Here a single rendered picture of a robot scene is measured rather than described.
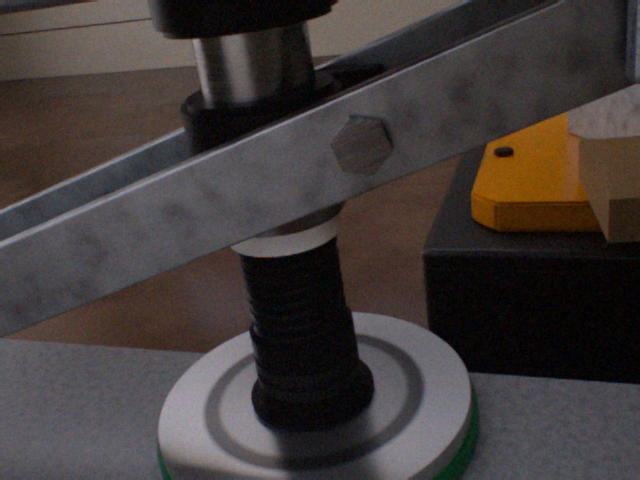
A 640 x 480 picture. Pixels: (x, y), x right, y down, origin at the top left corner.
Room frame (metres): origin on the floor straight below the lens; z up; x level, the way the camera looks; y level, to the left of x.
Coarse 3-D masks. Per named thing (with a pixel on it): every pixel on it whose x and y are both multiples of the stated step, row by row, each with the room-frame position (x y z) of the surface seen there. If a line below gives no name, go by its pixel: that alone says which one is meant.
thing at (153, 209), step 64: (512, 0) 0.43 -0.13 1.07; (576, 0) 0.32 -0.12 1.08; (320, 64) 0.45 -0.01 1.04; (384, 64) 0.44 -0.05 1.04; (448, 64) 0.32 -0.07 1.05; (512, 64) 0.32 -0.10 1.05; (576, 64) 0.32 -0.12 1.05; (320, 128) 0.33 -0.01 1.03; (384, 128) 0.33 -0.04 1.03; (448, 128) 0.32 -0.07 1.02; (512, 128) 0.32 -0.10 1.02; (64, 192) 0.47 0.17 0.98; (128, 192) 0.34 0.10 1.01; (192, 192) 0.34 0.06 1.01; (256, 192) 0.34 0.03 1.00; (320, 192) 0.33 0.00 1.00; (0, 256) 0.36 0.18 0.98; (64, 256) 0.35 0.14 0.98; (128, 256) 0.35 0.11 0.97; (192, 256) 0.34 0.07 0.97; (0, 320) 0.36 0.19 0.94
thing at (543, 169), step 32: (544, 128) 1.07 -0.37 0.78; (512, 160) 0.94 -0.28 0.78; (544, 160) 0.92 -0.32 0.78; (576, 160) 0.90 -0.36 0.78; (480, 192) 0.84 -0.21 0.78; (512, 192) 0.82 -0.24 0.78; (544, 192) 0.81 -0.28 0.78; (576, 192) 0.79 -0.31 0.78; (512, 224) 0.79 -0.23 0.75; (544, 224) 0.78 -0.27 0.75; (576, 224) 0.76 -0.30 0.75
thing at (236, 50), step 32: (256, 32) 0.37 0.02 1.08; (288, 32) 0.37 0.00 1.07; (224, 64) 0.37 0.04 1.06; (256, 64) 0.37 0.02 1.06; (288, 64) 0.37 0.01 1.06; (192, 96) 0.40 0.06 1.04; (224, 96) 0.37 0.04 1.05; (256, 96) 0.37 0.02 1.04; (288, 96) 0.36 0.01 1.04; (320, 96) 0.37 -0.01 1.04; (192, 128) 0.37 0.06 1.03; (224, 128) 0.36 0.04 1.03; (256, 128) 0.35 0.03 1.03; (288, 224) 0.36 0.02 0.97
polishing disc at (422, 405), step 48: (240, 336) 0.48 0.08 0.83; (384, 336) 0.45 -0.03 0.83; (432, 336) 0.44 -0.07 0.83; (192, 384) 0.43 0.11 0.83; (240, 384) 0.42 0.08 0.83; (384, 384) 0.39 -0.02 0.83; (432, 384) 0.39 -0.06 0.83; (192, 432) 0.37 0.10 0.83; (240, 432) 0.37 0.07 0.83; (336, 432) 0.35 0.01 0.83; (384, 432) 0.34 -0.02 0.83; (432, 432) 0.34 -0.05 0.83
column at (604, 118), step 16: (608, 96) 0.92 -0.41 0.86; (624, 96) 0.88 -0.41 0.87; (576, 112) 1.00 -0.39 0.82; (592, 112) 0.96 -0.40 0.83; (608, 112) 0.92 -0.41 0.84; (624, 112) 0.88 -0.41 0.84; (576, 128) 1.00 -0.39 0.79; (592, 128) 0.96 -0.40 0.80; (608, 128) 0.92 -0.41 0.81; (624, 128) 0.88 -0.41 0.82
